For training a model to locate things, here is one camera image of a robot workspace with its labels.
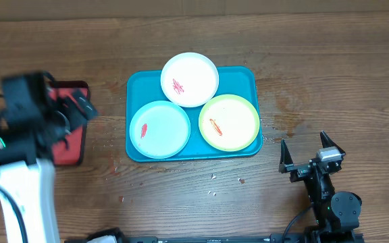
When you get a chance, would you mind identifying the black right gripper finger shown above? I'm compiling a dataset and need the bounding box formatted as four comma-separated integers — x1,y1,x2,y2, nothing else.
319,130,345,155
279,139,294,173

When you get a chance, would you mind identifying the light blue plate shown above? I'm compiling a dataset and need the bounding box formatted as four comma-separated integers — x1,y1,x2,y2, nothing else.
129,101,191,159

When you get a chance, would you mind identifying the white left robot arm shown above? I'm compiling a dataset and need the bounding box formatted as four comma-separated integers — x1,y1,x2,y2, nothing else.
0,71,98,242

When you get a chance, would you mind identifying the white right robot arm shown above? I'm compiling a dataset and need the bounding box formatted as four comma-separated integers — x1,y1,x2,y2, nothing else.
277,131,365,243

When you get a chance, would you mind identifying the red water tray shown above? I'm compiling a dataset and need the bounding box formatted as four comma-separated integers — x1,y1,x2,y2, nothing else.
47,80,90,167

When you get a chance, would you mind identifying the blue plastic tray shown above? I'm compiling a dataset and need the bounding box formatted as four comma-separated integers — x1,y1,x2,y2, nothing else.
126,66,263,163

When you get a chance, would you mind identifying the yellow-green plate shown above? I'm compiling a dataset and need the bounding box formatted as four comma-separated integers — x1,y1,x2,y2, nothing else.
199,94,260,152

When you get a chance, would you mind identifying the white plate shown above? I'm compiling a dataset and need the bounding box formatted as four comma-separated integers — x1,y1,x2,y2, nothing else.
160,52,219,108

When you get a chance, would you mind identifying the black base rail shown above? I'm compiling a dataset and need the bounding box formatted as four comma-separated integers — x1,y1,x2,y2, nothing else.
64,227,364,243

